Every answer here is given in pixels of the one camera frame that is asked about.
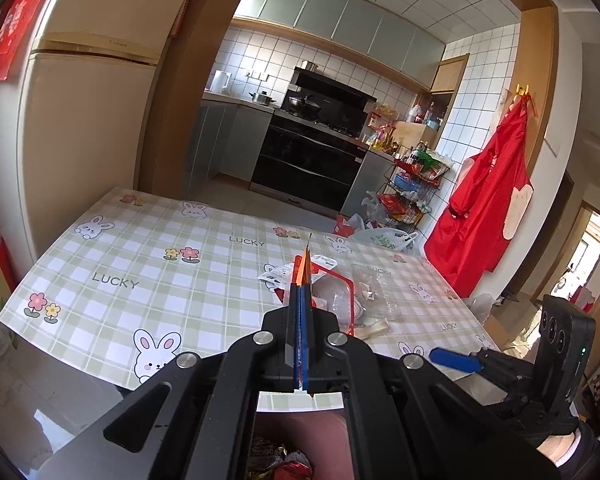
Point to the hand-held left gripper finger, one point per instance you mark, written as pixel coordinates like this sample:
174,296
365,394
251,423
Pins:
295,335
306,345

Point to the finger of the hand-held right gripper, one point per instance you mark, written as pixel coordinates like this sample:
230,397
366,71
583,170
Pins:
455,359

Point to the white flower print packet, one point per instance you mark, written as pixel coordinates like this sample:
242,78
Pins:
280,275

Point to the orange packet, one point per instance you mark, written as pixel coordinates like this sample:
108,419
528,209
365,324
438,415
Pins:
302,270

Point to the brown plastic bin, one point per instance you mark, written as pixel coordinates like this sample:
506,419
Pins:
330,435

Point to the small clear plastic bag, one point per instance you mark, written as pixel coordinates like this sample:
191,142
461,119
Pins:
380,285

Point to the gold foil wrapper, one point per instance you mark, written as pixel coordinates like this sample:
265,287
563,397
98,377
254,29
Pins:
265,455

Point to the red packet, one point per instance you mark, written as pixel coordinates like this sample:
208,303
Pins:
292,470

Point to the person's right forearm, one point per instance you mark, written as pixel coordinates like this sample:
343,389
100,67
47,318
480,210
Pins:
565,452

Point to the cardboard box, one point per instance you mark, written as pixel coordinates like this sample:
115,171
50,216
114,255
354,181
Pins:
515,327

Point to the clear plastic floor bag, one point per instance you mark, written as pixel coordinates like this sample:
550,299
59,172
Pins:
480,306

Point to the red paper bag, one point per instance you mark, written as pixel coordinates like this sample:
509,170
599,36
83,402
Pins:
345,225

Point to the white green print shopping bag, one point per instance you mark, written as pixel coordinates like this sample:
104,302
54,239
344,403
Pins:
380,239

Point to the checked rabbit print tablecloth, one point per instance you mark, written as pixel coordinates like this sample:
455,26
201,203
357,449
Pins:
155,300

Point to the red apron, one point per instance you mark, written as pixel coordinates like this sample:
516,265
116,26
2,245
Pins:
475,210

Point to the grey narrow base cabinet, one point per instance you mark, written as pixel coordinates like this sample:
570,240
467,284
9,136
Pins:
367,180

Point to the black built-in oven stove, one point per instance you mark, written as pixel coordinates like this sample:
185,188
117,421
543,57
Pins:
305,160

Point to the grey lower kitchen cabinets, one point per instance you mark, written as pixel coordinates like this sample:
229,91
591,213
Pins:
225,140

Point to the grey kitchen cabinets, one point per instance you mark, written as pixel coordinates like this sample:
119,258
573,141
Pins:
225,140
340,20

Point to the black wok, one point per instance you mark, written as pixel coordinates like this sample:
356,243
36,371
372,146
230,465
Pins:
300,102

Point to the steel pot with lid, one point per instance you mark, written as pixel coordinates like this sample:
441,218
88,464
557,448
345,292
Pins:
262,98

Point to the black range hood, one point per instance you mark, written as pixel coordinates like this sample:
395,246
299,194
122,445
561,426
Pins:
330,87

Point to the white electric kettle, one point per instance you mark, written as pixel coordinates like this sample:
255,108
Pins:
220,82

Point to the small steel pot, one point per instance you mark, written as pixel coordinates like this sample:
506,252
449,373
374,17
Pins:
309,66

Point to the cream two-door fridge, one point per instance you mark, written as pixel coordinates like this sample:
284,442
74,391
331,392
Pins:
90,125

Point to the grey upper kitchen cabinets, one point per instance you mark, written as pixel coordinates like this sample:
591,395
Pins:
340,20

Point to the red printed hanging cloth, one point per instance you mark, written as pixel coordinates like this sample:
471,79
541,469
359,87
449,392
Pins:
20,15

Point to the yellow wall hook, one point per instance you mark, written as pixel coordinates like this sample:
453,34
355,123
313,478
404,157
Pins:
521,90

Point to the wooden wall cabinet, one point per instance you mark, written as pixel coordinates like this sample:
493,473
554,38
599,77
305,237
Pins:
450,75

